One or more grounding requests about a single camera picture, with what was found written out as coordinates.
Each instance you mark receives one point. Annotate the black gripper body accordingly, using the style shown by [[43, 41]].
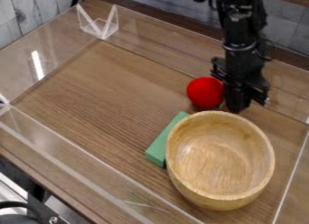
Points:
[[239, 68]]

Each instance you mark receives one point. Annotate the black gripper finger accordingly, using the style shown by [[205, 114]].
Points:
[[259, 95], [237, 95]]

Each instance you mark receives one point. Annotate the red plush strawberry fruit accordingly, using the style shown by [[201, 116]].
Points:
[[205, 92]]

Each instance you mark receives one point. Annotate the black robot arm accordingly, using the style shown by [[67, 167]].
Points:
[[242, 20]]

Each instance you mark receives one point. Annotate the wooden bowl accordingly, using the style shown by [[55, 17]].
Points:
[[221, 160]]

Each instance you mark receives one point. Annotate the green rectangular block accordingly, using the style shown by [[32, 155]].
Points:
[[155, 151]]

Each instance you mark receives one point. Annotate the black clamp under table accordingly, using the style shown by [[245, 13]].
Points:
[[40, 211]]

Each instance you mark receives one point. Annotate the clear acrylic enclosure wall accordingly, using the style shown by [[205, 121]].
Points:
[[90, 101]]

